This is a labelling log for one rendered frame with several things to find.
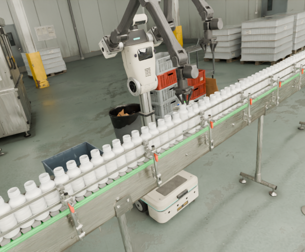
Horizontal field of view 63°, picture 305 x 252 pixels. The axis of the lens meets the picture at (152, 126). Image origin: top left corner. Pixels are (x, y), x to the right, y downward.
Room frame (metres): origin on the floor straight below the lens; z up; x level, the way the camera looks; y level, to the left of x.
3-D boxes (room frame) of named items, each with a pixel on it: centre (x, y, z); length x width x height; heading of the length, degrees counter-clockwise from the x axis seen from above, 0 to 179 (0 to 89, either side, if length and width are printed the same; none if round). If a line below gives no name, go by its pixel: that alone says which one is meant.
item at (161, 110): (3.88, -0.24, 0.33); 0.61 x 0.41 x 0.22; 135
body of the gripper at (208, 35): (1.76, -0.46, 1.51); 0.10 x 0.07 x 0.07; 38
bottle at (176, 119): (1.31, -0.14, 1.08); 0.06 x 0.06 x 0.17
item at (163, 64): (3.88, -0.24, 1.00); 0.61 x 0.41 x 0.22; 136
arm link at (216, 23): (1.73, -0.48, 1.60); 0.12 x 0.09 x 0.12; 39
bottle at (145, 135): (1.17, 0.04, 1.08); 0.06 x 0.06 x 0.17
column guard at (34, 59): (8.22, 3.39, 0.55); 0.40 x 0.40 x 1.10; 38
